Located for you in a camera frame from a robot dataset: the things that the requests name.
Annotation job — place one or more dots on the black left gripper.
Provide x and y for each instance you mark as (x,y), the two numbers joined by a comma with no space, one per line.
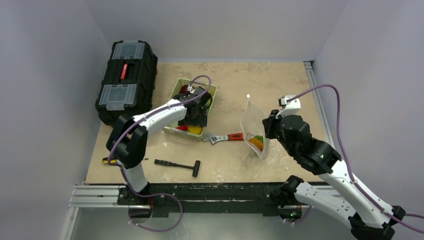
(200,121)

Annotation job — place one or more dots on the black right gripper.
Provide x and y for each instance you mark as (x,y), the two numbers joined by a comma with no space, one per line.
(269,124)

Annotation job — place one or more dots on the pale green perforated basket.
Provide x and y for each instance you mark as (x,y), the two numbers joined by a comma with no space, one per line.
(171,128)

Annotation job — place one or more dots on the clear zip top bag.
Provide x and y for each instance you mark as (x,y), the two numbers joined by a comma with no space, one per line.
(251,125)

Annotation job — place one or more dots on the green watermelon toy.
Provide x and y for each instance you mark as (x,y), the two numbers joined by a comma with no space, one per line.
(259,137)

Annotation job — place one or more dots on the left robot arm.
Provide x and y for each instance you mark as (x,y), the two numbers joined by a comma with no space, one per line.
(127,142)

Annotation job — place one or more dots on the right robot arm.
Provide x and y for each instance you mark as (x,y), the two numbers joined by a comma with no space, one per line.
(368,217)

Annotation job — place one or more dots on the dark red apple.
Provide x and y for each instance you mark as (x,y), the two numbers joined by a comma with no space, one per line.
(184,89)

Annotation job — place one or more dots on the yellow lemon toy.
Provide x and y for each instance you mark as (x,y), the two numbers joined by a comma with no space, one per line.
(197,130)

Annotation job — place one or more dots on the red chili pepper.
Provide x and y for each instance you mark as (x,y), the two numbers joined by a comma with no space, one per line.
(182,127)

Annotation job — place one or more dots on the black hammer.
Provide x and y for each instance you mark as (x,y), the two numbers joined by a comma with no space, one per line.
(195,169)

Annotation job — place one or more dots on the black plastic toolbox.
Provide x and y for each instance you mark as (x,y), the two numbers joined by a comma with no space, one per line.
(128,83)

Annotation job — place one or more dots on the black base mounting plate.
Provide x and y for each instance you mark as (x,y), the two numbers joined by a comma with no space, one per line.
(272,199)

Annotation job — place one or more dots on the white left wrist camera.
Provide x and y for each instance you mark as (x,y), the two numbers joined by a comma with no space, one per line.
(190,88)

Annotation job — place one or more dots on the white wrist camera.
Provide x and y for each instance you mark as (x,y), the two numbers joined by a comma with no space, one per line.
(288,107)
(190,88)

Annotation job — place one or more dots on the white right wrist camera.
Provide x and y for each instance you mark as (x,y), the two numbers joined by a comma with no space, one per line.
(288,107)

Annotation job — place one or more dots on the red handled adjustable wrench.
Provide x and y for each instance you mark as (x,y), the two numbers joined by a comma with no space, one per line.
(213,139)

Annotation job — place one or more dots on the yellow handled screwdriver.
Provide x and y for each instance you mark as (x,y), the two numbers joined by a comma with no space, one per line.
(112,161)

